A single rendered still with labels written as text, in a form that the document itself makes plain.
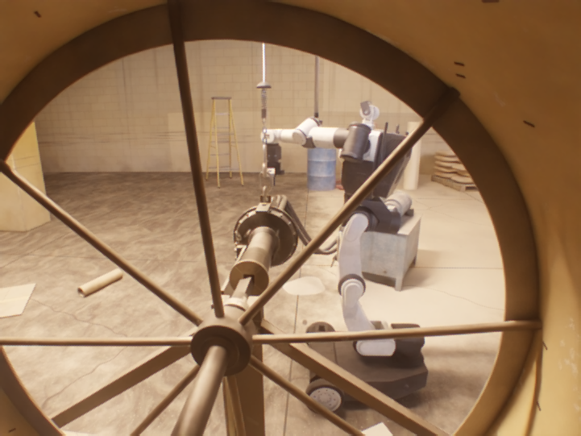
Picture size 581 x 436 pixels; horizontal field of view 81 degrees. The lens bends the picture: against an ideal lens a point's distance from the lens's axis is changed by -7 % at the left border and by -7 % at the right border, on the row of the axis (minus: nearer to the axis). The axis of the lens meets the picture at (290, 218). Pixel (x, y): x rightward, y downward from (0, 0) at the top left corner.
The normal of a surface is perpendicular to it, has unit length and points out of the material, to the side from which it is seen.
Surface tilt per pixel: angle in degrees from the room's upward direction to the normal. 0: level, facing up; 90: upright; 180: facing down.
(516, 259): 90
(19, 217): 90
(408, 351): 90
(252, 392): 90
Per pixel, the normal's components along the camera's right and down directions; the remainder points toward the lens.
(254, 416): -0.07, 0.28
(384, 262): -0.48, 0.25
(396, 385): 0.31, 0.26
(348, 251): 0.06, 0.65
